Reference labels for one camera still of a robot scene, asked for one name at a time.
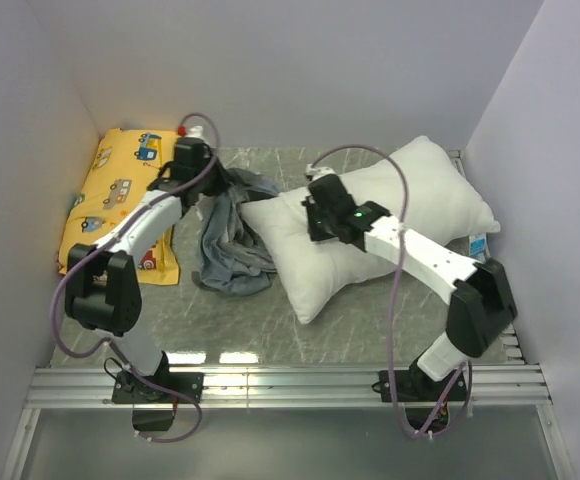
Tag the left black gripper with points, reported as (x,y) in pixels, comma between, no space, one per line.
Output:
(223,180)

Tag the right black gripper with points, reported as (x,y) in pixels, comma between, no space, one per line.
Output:
(317,233)

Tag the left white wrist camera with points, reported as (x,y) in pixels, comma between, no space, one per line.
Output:
(193,132)

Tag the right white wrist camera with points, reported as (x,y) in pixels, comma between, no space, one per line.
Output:
(313,173)

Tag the white pillow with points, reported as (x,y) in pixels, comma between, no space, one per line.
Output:
(398,214)

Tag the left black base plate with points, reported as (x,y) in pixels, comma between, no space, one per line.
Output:
(129,390)

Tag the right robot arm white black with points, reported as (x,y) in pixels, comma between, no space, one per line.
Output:
(478,294)

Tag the left black controller box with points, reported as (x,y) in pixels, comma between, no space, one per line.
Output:
(150,421)

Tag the yellow cartoon car pillow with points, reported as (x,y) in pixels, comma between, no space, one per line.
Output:
(125,163)

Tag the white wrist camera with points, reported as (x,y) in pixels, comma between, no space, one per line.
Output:
(193,132)
(313,173)

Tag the right black controller box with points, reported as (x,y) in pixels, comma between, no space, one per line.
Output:
(417,417)

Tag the black controller box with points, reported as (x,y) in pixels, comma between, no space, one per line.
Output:
(150,421)
(417,417)

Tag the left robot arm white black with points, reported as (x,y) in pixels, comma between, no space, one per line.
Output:
(101,287)

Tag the blue-grey pillowcase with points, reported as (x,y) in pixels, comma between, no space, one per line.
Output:
(233,259)

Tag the blue white pillow label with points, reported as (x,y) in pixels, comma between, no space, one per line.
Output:
(478,247)

